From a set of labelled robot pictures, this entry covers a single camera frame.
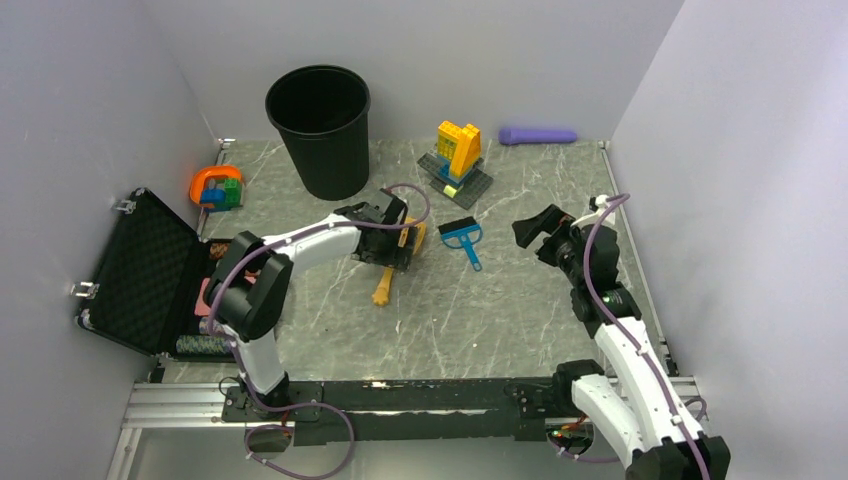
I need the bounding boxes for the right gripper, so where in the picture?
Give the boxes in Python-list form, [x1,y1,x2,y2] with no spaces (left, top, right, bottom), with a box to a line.
[514,204,587,287]

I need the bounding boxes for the yellow slotted scoop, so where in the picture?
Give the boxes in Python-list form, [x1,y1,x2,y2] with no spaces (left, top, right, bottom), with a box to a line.
[372,222,427,307]

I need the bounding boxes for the blue hand brush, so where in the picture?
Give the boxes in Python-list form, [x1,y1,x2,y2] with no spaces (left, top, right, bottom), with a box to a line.
[437,216,483,272]

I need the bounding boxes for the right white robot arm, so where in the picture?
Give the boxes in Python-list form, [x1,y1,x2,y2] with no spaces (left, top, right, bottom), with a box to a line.
[512,205,731,479]

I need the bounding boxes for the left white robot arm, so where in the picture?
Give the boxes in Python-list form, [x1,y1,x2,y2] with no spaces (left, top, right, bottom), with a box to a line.
[204,188,417,420]

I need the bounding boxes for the purple cylinder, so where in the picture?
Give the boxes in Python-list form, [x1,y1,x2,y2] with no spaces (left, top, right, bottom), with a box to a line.
[498,127,579,146]

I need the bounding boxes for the yellow toy brick tower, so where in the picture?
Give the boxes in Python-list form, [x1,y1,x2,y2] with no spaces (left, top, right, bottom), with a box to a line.
[417,121,494,210]

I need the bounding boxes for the black plastic bucket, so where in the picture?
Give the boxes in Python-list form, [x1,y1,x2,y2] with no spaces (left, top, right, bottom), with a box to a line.
[264,65,371,201]

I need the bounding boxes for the pink playing cards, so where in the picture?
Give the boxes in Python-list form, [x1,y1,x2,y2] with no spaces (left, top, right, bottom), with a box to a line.
[194,272,258,317]

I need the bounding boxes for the black poker chip case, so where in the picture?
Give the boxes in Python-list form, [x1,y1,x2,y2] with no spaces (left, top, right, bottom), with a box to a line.
[73,188,233,363]

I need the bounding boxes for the orange ring toy blocks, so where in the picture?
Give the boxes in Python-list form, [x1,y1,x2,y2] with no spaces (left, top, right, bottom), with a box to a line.
[188,165,245,212]

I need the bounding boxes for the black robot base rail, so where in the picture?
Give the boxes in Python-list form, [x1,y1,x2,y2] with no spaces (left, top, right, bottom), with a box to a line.
[221,377,581,446]

